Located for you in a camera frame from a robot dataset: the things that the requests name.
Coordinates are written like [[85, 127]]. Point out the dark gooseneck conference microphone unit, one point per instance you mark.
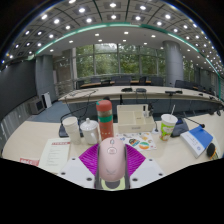
[[63, 131], [180, 128]]

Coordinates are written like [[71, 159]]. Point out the printed paper cup with straw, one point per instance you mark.
[[167, 128]]

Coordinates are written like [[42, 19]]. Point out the white lidded ceramic mug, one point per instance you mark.
[[90, 132]]

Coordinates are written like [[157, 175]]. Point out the blue and white book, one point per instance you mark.
[[198, 140]]

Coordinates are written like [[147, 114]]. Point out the stack of white paper cups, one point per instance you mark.
[[72, 130]]

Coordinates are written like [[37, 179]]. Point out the group of dark office chairs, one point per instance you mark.
[[121, 81]]

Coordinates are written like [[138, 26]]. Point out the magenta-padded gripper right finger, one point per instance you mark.
[[148, 171]]

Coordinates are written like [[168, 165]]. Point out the beige cardboard box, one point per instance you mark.
[[133, 121]]

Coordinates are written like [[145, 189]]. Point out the white standing board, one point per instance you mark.
[[47, 100]]

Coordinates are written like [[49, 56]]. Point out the colourful sticker sheet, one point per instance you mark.
[[140, 141]]

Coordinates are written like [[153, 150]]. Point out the white box appliance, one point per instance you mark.
[[36, 106]]

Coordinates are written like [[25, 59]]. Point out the red bottle with green band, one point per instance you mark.
[[105, 121]]

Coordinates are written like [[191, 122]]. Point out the pink computer mouse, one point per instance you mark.
[[111, 161]]

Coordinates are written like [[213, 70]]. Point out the group of ceiling lights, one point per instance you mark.
[[81, 10]]

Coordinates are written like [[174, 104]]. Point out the white document with red heading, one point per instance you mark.
[[55, 155]]

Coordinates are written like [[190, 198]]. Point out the black handheld microphone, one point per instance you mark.
[[211, 150]]

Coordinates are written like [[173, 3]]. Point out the long curved conference desk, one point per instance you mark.
[[110, 91]]

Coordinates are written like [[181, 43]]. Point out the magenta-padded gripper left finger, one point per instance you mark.
[[75, 171]]

